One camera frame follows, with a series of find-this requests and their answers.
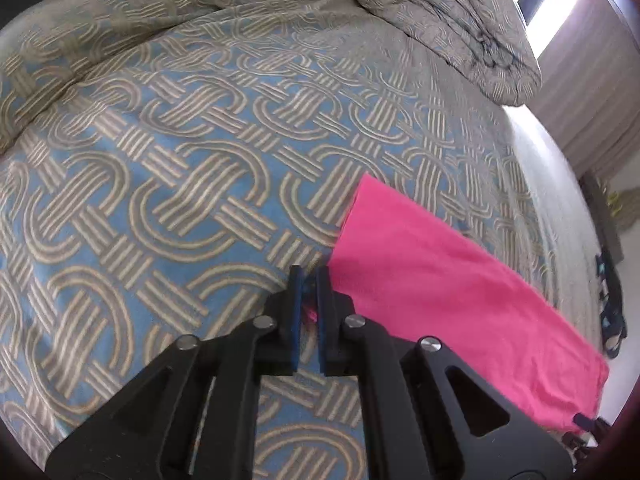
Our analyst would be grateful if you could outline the pink pants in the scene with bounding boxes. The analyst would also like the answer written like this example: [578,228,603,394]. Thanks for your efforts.
[329,176,608,431]

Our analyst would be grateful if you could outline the patterned blue beige bedspread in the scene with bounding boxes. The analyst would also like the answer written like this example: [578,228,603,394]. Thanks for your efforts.
[1,0,601,467]

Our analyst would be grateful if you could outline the beige pleated curtain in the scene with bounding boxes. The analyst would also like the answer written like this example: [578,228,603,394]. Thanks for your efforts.
[529,0,639,179]

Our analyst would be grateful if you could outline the folded grey duvet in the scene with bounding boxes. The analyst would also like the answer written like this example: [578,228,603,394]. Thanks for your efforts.
[356,0,542,106]

